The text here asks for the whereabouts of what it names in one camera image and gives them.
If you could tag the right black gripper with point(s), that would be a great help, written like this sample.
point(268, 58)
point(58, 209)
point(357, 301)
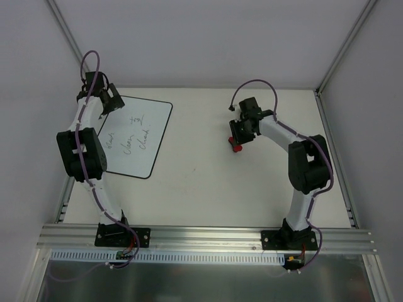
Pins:
point(240, 131)

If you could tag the right aluminium table edge rail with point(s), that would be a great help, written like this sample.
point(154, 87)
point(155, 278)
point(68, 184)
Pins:
point(348, 200)

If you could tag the aluminium frame post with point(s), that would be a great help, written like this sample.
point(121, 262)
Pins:
point(69, 38)
point(347, 43)

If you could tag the white slotted cable duct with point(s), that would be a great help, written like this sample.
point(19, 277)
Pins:
point(170, 257)

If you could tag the aluminium mounting rail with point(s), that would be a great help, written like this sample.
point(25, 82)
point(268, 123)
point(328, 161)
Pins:
point(205, 239)

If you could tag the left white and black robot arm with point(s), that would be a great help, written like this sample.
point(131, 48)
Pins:
point(112, 212)

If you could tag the aluminium table edge rail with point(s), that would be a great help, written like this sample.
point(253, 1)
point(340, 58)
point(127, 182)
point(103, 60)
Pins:
point(80, 149)
point(348, 200)

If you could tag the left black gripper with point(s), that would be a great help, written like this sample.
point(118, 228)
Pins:
point(113, 100)

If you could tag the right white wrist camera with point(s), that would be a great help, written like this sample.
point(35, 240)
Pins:
point(235, 108)

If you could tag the left aluminium frame post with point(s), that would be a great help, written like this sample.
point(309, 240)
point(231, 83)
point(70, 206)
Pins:
point(69, 38)

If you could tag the white whiteboard with black rim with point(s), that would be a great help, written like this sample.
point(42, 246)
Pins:
point(132, 135)

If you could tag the red and black whiteboard eraser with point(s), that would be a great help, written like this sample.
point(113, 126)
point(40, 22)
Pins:
point(235, 146)

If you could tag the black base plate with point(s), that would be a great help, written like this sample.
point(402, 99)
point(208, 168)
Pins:
point(118, 236)
point(272, 240)

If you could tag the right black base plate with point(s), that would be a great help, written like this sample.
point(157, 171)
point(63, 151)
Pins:
point(272, 240)

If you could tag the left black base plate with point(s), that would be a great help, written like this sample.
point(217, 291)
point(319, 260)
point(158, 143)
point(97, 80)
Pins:
point(118, 236)

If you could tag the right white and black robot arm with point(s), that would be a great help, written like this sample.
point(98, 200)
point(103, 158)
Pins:
point(309, 169)

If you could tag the right aluminium frame post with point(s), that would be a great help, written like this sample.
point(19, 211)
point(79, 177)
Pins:
point(347, 43)

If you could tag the left aluminium table edge rail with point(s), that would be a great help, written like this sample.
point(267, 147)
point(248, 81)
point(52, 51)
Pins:
point(80, 149)

